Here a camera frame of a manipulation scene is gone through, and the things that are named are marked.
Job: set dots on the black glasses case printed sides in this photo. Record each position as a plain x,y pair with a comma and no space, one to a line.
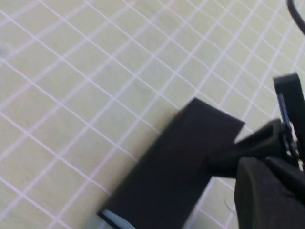
171,162

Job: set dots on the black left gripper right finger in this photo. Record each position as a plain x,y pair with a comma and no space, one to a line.
290,179

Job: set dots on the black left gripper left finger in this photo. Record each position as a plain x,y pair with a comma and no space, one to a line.
257,205

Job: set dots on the green white-grid tablecloth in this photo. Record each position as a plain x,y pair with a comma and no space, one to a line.
95,95

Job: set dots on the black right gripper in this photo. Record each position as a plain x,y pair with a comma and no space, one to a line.
297,107

